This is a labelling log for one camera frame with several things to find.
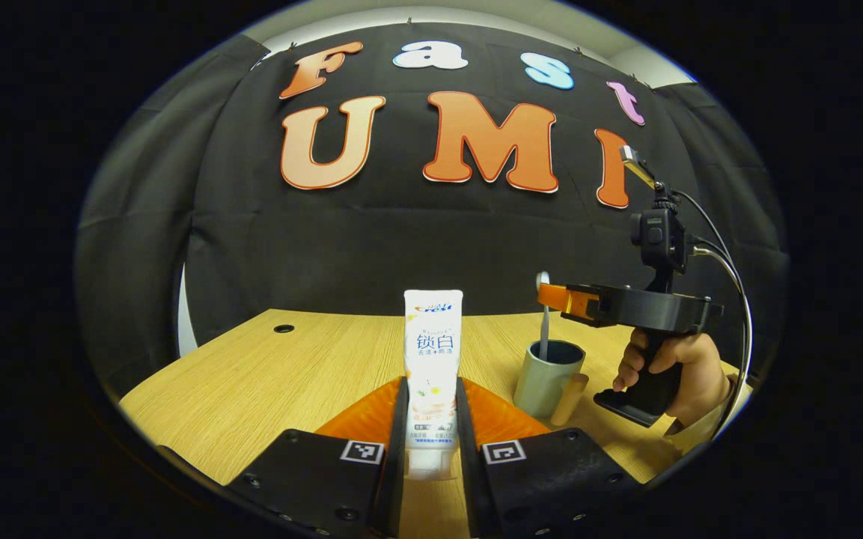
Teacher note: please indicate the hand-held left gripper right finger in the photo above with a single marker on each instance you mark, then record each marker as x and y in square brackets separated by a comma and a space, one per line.
[467, 479]

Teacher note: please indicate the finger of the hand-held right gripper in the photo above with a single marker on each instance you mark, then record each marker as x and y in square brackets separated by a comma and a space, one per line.
[577, 303]

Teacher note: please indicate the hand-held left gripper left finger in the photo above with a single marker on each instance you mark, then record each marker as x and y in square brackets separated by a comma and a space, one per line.
[397, 479]

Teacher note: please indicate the white toothbrush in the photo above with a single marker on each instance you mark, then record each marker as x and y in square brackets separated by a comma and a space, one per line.
[544, 329]

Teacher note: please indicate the pale green cup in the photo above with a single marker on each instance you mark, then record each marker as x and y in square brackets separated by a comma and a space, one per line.
[540, 385]

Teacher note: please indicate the white toothpaste tube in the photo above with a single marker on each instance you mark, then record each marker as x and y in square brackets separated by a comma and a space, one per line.
[433, 337]

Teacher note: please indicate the wooden desktop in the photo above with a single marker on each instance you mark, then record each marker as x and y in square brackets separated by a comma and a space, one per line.
[266, 389]

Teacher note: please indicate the black backdrop cloth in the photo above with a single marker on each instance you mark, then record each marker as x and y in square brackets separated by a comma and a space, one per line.
[371, 247]

